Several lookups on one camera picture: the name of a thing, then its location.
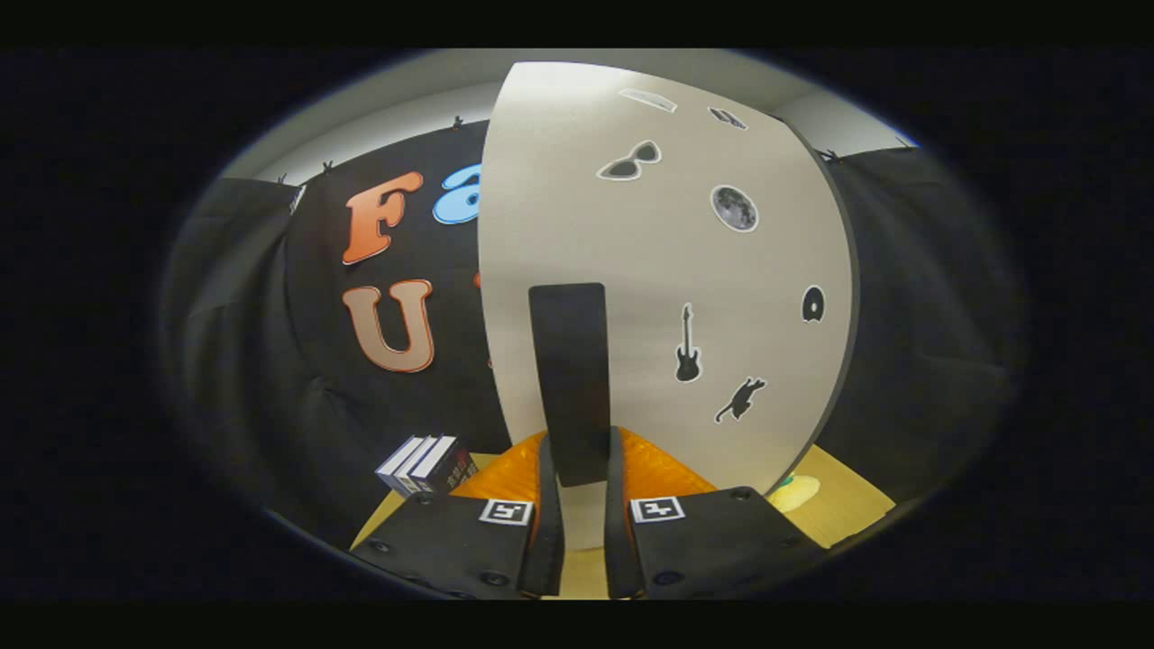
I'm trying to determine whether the black door handle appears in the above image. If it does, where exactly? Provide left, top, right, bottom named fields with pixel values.
left=528, top=283, right=613, bottom=489

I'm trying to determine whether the yellow plush toy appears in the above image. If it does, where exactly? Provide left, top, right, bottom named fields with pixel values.
left=766, top=475, right=822, bottom=515

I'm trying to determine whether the white spine book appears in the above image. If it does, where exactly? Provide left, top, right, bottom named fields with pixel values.
left=395, top=435, right=439, bottom=497

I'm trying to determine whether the dark blue cover book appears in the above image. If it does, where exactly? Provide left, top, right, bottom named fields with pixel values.
left=417, top=436, right=481, bottom=495

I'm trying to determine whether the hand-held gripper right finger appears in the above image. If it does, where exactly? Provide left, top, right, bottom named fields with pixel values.
left=602, top=426, right=830, bottom=600

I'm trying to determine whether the black backdrop cloth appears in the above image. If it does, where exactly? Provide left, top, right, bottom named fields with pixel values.
left=160, top=117, right=1029, bottom=553

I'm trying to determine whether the blue spine book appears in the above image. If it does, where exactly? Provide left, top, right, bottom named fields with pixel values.
left=376, top=436, right=423, bottom=497

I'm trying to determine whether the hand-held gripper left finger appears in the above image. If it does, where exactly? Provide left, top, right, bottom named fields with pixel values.
left=350, top=431, right=567, bottom=600

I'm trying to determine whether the beige cabinet door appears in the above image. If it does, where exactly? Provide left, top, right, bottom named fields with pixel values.
left=478, top=61, right=860, bottom=551

